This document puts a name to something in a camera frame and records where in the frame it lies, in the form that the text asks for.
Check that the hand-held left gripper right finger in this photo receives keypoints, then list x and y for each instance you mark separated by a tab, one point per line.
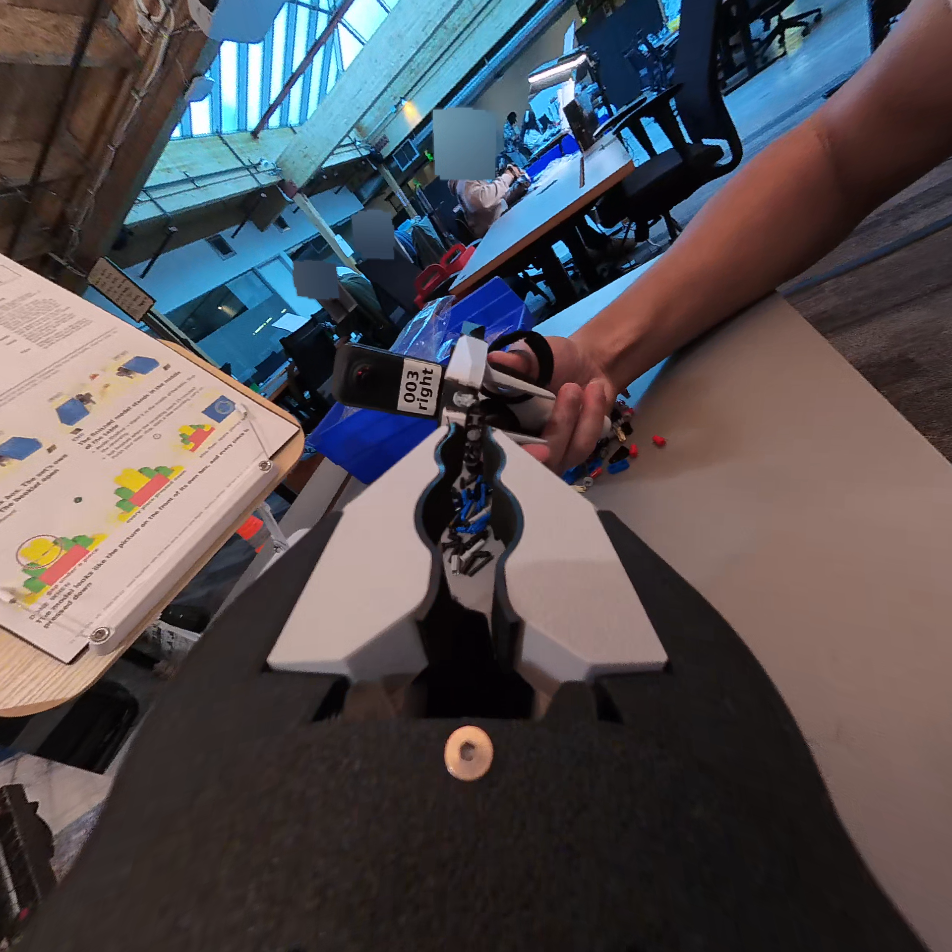
580	587

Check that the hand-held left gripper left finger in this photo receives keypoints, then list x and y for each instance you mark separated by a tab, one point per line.
357	580

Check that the pile of small lego pieces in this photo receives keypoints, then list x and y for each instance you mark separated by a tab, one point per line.
617	467

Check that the person's right hand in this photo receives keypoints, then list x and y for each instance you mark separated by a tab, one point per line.
587	401

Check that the blue plastic bin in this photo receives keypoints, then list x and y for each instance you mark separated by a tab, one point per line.
372	439

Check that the clear plastic bag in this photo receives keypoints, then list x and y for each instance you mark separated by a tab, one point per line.
431	320

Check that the red plastic object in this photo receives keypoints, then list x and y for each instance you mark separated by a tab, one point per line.
439	271

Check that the white table with orange edge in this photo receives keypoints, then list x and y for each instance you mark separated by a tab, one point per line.
535	216

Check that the printed instruction sheet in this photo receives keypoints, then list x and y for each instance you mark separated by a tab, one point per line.
111	446

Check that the black office chair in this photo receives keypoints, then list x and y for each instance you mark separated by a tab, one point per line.
699	74

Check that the small wall sign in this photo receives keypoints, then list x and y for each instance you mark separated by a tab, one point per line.
123	290

